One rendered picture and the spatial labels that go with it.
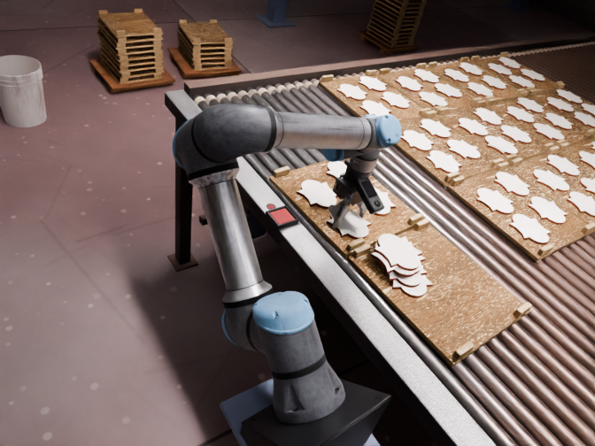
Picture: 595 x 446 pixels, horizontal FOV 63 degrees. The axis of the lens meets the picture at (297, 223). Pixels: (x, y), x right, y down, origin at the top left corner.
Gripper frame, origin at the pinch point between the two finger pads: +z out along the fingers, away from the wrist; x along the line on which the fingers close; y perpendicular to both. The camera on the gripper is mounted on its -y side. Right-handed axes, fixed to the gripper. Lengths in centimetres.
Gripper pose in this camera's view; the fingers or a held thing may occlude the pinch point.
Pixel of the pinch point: (349, 223)
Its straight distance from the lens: 153.2
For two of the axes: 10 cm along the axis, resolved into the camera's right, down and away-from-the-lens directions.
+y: -5.9, -6.0, 5.4
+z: -1.7, 7.5, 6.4
